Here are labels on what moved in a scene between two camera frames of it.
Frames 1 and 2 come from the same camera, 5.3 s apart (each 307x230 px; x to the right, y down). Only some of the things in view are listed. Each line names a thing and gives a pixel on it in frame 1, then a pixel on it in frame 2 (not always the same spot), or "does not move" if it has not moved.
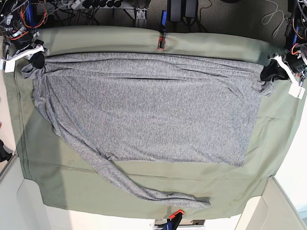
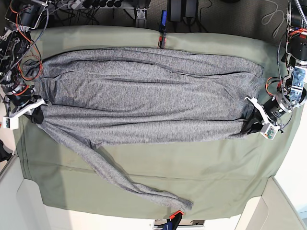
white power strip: x=93 y=5 does not move
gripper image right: x=294 y=61 to x=273 y=109
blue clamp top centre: x=162 y=40 does not move
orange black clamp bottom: x=174 y=220 does not move
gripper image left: x=25 y=44 to x=22 y=101
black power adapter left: x=174 y=10 does not move
